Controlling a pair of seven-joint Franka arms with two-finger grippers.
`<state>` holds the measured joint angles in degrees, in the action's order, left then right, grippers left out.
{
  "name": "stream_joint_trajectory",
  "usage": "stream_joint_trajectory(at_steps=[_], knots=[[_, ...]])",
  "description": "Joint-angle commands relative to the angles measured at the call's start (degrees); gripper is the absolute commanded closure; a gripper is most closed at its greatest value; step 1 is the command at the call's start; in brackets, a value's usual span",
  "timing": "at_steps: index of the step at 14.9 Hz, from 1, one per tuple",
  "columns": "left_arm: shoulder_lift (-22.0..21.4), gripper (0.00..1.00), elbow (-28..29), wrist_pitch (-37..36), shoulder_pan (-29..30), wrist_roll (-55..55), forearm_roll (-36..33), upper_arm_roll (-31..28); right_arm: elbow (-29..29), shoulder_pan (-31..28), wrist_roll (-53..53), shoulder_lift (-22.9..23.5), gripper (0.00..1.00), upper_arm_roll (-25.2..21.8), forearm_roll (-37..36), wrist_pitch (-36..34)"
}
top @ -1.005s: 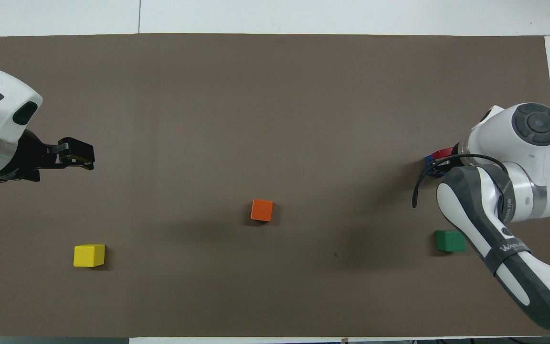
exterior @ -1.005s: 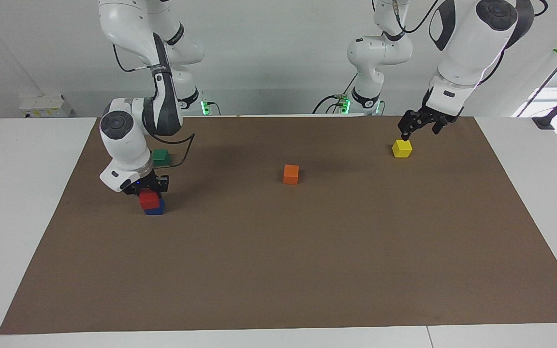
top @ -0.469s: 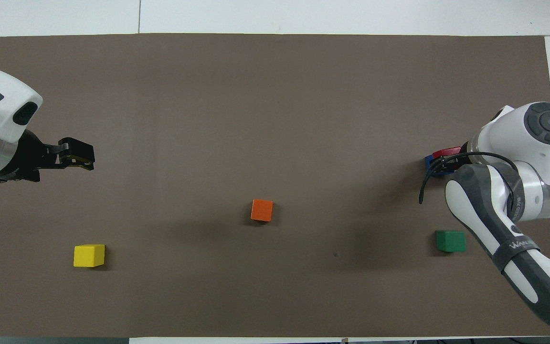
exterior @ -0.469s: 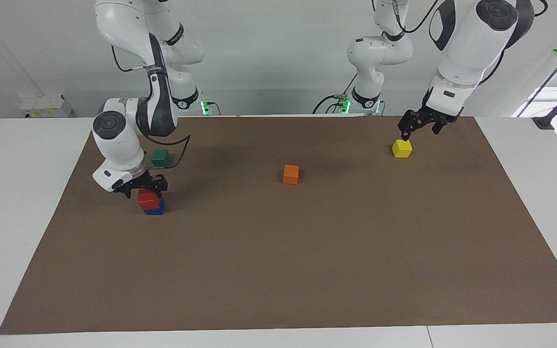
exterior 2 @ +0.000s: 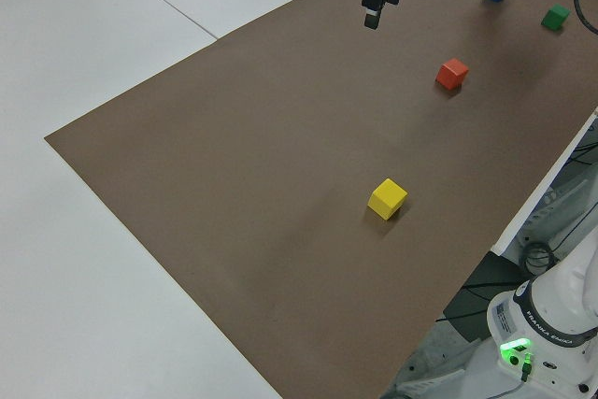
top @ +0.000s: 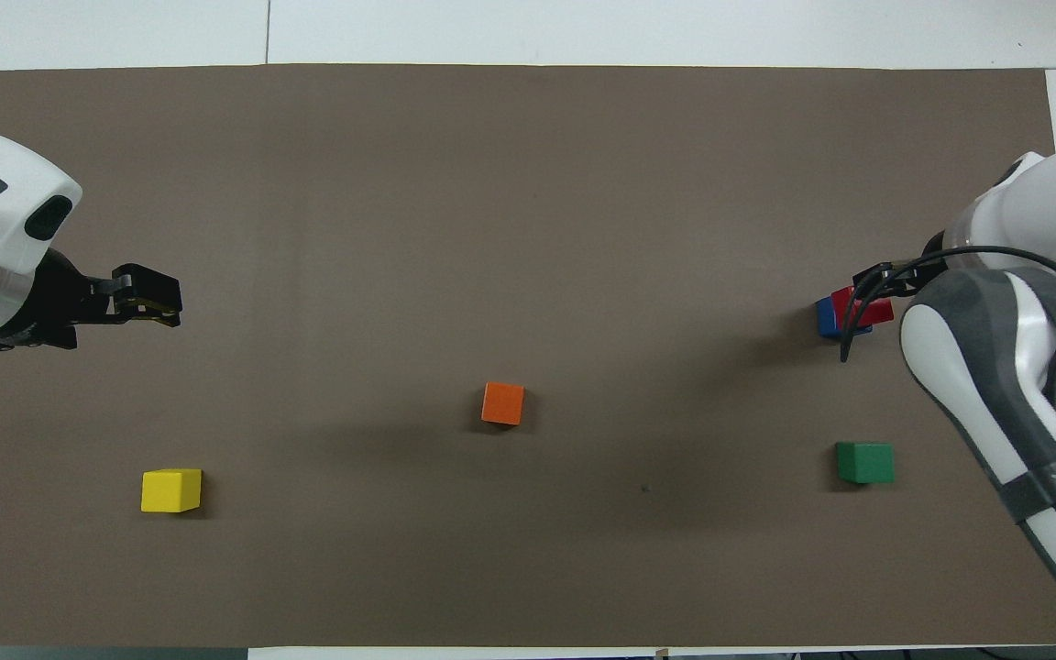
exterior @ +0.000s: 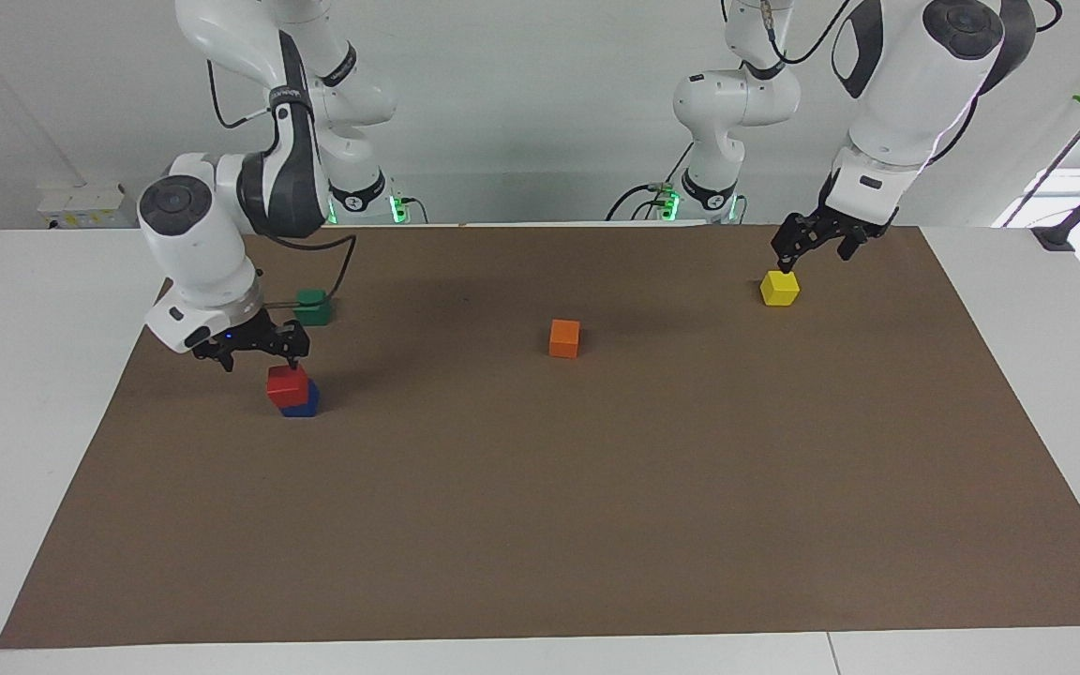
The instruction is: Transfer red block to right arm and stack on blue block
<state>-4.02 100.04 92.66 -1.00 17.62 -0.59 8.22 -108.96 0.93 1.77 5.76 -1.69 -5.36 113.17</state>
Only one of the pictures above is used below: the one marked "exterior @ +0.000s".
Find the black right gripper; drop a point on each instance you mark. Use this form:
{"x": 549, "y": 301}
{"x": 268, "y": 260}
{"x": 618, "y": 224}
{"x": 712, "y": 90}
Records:
{"x": 254, "y": 339}

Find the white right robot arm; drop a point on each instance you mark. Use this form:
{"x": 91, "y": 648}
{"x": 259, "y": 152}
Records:
{"x": 202, "y": 244}

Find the white cardboard box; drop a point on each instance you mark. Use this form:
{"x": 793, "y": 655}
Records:
{"x": 88, "y": 204}

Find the green wooden block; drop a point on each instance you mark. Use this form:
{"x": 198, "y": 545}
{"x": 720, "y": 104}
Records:
{"x": 315, "y": 314}

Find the blue wooden block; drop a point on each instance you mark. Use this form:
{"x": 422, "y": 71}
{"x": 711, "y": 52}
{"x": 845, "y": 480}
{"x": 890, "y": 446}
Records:
{"x": 307, "y": 405}

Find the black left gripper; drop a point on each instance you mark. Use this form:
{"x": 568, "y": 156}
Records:
{"x": 831, "y": 225}

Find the green-tipped thin pole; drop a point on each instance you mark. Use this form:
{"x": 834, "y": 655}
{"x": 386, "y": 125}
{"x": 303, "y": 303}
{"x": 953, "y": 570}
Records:
{"x": 1056, "y": 159}

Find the yellow wooden block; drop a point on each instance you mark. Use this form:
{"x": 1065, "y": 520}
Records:
{"x": 780, "y": 288}

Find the brown table mat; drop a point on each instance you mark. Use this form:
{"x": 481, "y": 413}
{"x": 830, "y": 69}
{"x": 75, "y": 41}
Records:
{"x": 540, "y": 487}

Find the red wooden block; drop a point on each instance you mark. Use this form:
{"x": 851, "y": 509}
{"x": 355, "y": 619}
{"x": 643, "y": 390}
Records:
{"x": 287, "y": 386}

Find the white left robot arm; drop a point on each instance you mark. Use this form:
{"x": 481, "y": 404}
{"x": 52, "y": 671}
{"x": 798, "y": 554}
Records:
{"x": 906, "y": 94}

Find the orange wooden block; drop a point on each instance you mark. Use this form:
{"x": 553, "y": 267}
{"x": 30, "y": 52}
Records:
{"x": 564, "y": 338}

